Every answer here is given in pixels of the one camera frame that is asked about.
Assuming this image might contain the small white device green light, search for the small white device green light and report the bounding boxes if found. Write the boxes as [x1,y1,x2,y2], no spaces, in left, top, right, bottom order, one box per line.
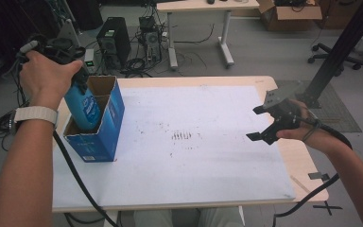
[84,47,96,76]

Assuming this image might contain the blue cardboard box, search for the blue cardboard box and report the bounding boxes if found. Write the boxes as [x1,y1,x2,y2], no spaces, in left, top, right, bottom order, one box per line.
[62,75,126,164]

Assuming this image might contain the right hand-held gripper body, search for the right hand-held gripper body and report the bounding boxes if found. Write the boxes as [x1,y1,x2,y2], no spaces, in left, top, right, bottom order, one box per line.
[262,80,304,131]

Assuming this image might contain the open frame computer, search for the open frame computer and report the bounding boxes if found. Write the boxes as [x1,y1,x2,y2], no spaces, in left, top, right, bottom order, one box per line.
[138,15,164,63]

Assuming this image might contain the light wooden desk white legs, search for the light wooden desk white legs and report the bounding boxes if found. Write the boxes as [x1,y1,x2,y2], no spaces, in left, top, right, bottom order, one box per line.
[156,0,261,71]

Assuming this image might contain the person's right hand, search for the person's right hand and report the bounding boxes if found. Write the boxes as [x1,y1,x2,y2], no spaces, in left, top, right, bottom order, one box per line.
[275,98,324,151]

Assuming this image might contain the bundle of black floor cables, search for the bundle of black floor cables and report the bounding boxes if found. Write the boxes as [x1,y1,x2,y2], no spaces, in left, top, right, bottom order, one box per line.
[0,56,31,152]

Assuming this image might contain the white table mat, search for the white table mat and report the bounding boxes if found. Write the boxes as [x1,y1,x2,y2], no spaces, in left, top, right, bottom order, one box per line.
[52,85,297,209]

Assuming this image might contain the black curtain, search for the black curtain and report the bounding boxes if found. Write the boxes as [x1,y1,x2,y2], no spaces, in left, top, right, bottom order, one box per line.
[0,0,69,93]

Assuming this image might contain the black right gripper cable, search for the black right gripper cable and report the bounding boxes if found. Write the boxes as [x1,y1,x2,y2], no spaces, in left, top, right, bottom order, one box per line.
[271,114,354,227]

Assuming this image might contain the blue bottle with white cap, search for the blue bottle with white cap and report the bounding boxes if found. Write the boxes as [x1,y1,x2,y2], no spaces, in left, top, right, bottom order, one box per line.
[62,79,102,132]

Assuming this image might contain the black office chair base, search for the black office chair base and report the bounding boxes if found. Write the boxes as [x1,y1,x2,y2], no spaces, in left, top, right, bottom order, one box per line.
[307,42,363,71]

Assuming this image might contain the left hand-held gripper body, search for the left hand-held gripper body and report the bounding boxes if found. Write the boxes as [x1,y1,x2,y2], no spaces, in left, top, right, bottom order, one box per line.
[16,18,90,82]

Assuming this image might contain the white strap wristwatch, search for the white strap wristwatch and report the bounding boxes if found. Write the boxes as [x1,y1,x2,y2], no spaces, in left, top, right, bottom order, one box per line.
[8,105,60,134]

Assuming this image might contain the person's left hand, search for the person's left hand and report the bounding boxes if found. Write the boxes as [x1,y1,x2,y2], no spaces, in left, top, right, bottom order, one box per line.
[18,50,84,112]

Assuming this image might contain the grey tape piece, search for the grey tape piece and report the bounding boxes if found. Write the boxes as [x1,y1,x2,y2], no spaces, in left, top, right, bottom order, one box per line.
[307,171,331,183]

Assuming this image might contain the black computer tower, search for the black computer tower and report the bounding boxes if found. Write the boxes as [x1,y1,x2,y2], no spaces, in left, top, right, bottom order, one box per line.
[95,16,132,69]

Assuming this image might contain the open brown cardboard box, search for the open brown cardboard box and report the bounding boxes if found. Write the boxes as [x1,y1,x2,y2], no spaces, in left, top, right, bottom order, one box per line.
[257,0,323,32]

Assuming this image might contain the black tape cross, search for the black tape cross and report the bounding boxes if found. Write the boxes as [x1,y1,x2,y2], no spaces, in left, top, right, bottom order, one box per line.
[312,201,343,217]

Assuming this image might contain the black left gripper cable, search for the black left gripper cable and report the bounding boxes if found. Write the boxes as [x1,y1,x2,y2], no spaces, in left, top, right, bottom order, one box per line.
[52,130,121,227]

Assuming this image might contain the grey floor mat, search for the grey floor mat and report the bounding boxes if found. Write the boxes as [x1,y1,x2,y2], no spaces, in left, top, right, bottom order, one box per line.
[275,79,362,133]

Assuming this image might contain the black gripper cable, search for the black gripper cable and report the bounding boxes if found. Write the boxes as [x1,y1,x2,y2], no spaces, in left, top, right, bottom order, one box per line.
[52,130,121,227]
[271,114,354,227]

